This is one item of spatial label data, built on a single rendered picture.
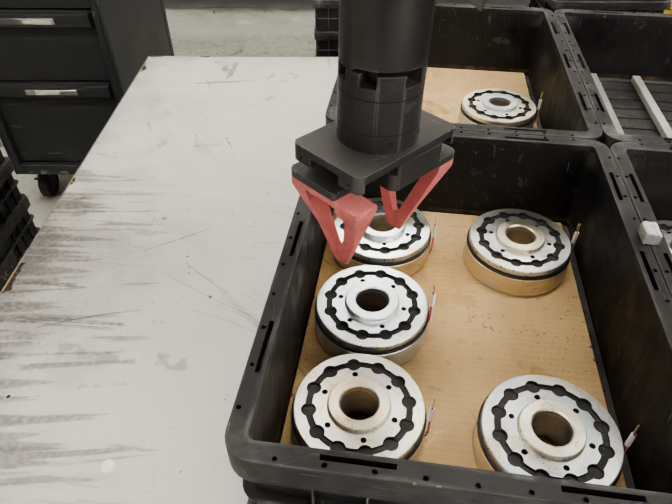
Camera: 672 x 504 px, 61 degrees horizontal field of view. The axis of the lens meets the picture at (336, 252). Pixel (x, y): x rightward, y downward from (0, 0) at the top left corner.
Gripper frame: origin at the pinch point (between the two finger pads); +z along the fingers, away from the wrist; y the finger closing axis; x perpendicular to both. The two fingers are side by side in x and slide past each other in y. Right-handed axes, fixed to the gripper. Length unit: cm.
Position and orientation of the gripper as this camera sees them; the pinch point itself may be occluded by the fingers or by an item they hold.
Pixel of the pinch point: (369, 233)
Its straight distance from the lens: 45.9
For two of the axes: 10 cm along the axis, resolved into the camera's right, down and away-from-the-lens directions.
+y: -7.2, 4.5, -5.3
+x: 7.0, 4.8, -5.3
